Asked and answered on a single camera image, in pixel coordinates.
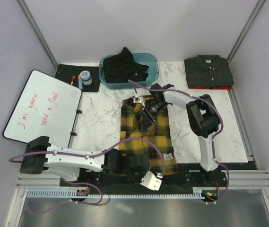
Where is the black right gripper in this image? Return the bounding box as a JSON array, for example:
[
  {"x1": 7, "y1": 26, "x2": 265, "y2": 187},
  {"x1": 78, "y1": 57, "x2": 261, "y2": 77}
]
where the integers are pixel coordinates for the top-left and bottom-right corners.
[{"x1": 139, "y1": 100, "x2": 169, "y2": 132}]

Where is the yellow plaid long sleeve shirt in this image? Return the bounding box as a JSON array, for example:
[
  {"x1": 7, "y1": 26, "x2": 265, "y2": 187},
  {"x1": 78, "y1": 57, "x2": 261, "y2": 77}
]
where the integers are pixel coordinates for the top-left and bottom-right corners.
[{"x1": 119, "y1": 97, "x2": 179, "y2": 175}]

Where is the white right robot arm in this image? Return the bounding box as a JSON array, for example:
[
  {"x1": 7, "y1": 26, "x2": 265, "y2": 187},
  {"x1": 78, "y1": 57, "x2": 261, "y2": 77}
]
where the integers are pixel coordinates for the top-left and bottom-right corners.
[{"x1": 141, "y1": 84, "x2": 223, "y2": 186}]

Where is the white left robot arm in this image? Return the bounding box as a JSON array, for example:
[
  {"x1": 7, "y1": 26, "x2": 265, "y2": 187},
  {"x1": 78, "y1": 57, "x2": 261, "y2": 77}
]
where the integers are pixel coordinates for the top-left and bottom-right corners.
[{"x1": 20, "y1": 136, "x2": 150, "y2": 186}]

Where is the black shirt in bin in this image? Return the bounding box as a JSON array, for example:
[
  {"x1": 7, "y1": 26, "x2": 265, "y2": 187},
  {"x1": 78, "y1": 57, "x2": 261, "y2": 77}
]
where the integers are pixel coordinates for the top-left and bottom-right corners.
[{"x1": 103, "y1": 47, "x2": 149, "y2": 83}]

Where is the teal plastic bin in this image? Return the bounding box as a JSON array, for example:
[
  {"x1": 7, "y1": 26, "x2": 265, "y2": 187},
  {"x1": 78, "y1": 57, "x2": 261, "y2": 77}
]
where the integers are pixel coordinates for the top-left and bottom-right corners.
[{"x1": 99, "y1": 52, "x2": 159, "y2": 90}]

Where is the black mat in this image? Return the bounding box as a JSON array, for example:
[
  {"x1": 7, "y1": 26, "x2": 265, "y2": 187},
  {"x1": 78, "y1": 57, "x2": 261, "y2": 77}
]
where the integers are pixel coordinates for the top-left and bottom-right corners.
[{"x1": 54, "y1": 64, "x2": 100, "y2": 93}]

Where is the folded dark striped shirt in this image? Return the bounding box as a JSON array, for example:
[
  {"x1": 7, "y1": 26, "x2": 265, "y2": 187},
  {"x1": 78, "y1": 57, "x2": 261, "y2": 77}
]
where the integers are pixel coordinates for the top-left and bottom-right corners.
[{"x1": 184, "y1": 55, "x2": 234, "y2": 88}]

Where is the small blue white jar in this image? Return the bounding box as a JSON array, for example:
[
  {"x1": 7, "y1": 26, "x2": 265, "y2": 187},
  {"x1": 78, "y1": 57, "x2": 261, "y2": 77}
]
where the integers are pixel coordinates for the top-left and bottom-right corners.
[{"x1": 79, "y1": 70, "x2": 92, "y2": 86}]

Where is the blue orange eraser stick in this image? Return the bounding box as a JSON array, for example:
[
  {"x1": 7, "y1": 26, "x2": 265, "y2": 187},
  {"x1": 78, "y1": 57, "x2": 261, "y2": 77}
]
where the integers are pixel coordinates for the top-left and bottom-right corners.
[{"x1": 78, "y1": 75, "x2": 83, "y2": 90}]

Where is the red whiteboard marker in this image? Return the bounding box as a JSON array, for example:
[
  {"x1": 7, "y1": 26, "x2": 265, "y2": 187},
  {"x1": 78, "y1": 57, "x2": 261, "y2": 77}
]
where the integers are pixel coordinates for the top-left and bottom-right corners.
[{"x1": 71, "y1": 76, "x2": 75, "y2": 85}]

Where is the white dry-erase board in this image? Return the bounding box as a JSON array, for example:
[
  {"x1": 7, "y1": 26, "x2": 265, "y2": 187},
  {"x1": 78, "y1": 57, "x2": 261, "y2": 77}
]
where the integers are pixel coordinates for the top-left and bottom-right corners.
[{"x1": 3, "y1": 70, "x2": 82, "y2": 147}]

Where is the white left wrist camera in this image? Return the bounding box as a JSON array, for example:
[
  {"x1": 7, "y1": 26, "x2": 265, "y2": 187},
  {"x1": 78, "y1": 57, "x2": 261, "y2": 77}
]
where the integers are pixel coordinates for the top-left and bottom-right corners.
[{"x1": 140, "y1": 171, "x2": 163, "y2": 191}]

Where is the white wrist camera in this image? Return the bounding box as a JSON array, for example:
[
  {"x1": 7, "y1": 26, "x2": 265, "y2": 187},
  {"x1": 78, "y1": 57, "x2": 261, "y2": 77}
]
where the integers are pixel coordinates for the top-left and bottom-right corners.
[
  {"x1": 140, "y1": 171, "x2": 163, "y2": 191},
  {"x1": 132, "y1": 95, "x2": 146, "y2": 107}
]

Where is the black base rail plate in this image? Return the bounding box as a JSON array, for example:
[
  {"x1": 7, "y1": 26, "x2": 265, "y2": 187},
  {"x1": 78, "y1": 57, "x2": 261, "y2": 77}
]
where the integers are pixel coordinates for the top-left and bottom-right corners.
[{"x1": 58, "y1": 162, "x2": 229, "y2": 195}]

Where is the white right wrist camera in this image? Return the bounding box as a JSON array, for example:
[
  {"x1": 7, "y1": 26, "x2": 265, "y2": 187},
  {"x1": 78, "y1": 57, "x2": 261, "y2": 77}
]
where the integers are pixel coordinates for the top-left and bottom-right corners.
[{"x1": 132, "y1": 95, "x2": 146, "y2": 107}]

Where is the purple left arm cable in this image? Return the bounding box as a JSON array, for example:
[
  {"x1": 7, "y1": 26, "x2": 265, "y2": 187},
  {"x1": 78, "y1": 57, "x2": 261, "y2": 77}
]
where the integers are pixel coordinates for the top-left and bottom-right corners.
[{"x1": 8, "y1": 138, "x2": 165, "y2": 205}]

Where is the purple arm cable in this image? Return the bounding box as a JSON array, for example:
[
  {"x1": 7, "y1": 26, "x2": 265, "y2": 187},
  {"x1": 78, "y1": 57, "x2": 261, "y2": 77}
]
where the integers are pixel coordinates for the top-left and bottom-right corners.
[
  {"x1": 127, "y1": 79, "x2": 231, "y2": 205},
  {"x1": 8, "y1": 138, "x2": 165, "y2": 205}
]

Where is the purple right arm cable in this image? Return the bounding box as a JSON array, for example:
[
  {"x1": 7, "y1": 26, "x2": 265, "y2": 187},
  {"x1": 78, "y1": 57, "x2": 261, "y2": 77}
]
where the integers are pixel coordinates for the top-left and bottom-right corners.
[{"x1": 127, "y1": 79, "x2": 231, "y2": 205}]

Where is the light blue cable duct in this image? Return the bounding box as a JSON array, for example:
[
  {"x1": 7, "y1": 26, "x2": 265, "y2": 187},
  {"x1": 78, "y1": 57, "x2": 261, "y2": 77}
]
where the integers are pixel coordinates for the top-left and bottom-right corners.
[{"x1": 26, "y1": 189, "x2": 206, "y2": 199}]

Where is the aluminium frame rail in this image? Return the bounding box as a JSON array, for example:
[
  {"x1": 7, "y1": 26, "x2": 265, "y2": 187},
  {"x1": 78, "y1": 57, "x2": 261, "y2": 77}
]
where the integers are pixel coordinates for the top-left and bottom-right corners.
[{"x1": 17, "y1": 170, "x2": 269, "y2": 190}]

